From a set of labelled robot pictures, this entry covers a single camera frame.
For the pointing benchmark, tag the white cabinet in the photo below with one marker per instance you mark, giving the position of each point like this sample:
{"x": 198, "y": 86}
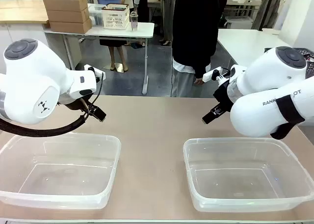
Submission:
{"x": 19, "y": 32}

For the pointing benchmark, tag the clear plastic bin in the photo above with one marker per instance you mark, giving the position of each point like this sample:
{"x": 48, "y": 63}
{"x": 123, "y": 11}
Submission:
{"x": 245, "y": 184}
{"x": 59, "y": 184}

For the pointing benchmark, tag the brown cardboard box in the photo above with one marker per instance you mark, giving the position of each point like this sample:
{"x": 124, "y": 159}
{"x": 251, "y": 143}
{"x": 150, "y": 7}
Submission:
{"x": 66, "y": 4}
{"x": 70, "y": 27}
{"x": 67, "y": 16}

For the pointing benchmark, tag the white folding table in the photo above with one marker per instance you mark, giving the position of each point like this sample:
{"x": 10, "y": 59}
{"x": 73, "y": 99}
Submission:
{"x": 144, "y": 30}

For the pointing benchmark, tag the cream lattice basket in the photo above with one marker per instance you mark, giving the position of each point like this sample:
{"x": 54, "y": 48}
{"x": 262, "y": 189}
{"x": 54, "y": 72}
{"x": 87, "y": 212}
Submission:
{"x": 115, "y": 19}

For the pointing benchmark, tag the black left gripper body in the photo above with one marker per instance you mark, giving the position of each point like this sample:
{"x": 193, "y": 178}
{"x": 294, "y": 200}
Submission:
{"x": 81, "y": 104}

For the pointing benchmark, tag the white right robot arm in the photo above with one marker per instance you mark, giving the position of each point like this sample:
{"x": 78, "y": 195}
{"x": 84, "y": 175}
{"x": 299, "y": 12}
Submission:
{"x": 257, "y": 116}

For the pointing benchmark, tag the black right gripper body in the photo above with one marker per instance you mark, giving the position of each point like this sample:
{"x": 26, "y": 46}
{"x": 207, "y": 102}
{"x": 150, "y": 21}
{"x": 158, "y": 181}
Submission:
{"x": 223, "y": 93}

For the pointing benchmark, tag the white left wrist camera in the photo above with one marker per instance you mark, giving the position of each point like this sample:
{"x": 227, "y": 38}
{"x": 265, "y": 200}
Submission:
{"x": 92, "y": 69}

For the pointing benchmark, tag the white work table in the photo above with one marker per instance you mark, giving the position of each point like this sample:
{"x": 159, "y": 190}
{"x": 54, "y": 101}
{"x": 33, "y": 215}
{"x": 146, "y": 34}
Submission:
{"x": 247, "y": 44}

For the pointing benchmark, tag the person in beige trousers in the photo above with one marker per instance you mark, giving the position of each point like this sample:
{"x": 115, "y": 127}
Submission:
{"x": 166, "y": 17}

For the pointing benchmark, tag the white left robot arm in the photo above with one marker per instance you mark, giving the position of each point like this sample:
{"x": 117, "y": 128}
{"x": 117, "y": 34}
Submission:
{"x": 29, "y": 81}

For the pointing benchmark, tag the clear water bottle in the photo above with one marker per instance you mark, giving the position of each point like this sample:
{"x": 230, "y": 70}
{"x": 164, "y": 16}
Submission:
{"x": 134, "y": 22}

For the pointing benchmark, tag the clear storage box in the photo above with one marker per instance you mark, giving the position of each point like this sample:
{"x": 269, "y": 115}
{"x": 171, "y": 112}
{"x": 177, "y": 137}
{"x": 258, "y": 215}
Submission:
{"x": 95, "y": 15}

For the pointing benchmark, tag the person in dark skirt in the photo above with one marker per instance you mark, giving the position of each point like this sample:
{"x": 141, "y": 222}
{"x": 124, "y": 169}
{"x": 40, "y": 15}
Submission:
{"x": 117, "y": 52}

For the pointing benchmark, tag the hanging beige garment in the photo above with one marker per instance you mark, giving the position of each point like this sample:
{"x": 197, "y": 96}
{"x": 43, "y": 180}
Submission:
{"x": 268, "y": 8}

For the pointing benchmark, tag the person in black coat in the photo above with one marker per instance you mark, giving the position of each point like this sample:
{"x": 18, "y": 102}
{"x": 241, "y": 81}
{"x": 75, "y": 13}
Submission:
{"x": 196, "y": 25}

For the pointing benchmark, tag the wooden countertop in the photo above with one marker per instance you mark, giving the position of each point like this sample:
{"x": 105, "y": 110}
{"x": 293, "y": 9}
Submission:
{"x": 22, "y": 11}

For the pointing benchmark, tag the person's hand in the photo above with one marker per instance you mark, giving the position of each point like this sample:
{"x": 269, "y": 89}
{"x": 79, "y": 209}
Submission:
{"x": 198, "y": 81}

